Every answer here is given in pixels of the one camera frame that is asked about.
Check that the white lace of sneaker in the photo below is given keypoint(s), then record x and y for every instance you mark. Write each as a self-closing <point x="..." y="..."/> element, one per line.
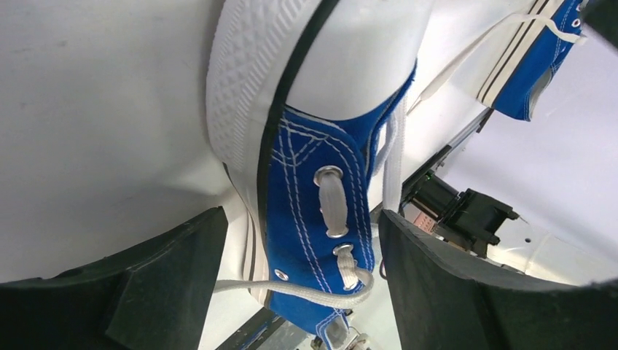
<point x="332" y="199"/>
<point x="451" y="67"/>

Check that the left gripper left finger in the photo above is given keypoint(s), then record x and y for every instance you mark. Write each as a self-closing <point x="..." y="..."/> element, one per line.
<point x="154" y="295"/>

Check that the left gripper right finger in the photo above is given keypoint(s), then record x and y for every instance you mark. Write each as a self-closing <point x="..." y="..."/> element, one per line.
<point x="444" y="298"/>

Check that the blue sneaker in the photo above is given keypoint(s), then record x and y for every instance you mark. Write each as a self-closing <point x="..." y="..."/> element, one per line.
<point x="512" y="69"/>
<point x="294" y="87"/>

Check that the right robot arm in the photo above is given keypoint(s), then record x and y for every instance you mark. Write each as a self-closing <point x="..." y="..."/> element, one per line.
<point x="492" y="230"/>

